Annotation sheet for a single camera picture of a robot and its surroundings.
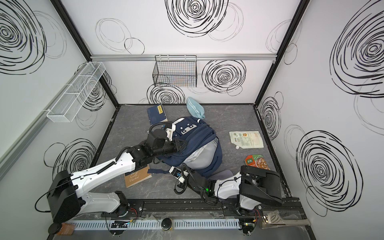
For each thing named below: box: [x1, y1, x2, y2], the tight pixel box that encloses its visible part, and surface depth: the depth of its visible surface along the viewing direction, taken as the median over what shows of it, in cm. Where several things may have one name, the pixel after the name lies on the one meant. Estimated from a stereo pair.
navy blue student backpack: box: [147, 116, 223, 177], surface depth 77 cm
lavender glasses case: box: [209, 169, 234, 180], surface depth 84 cm
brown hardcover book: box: [124, 164, 152, 188], surface depth 84 cm
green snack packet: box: [245, 154, 271, 171], surface depth 92 cm
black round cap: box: [48, 222, 62, 234], surface depth 62 cm
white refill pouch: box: [229, 131, 264, 149], surface depth 101 cm
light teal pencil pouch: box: [186, 96, 206, 119], surface depth 117 cm
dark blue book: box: [146, 103, 168, 125], surface depth 114 cm
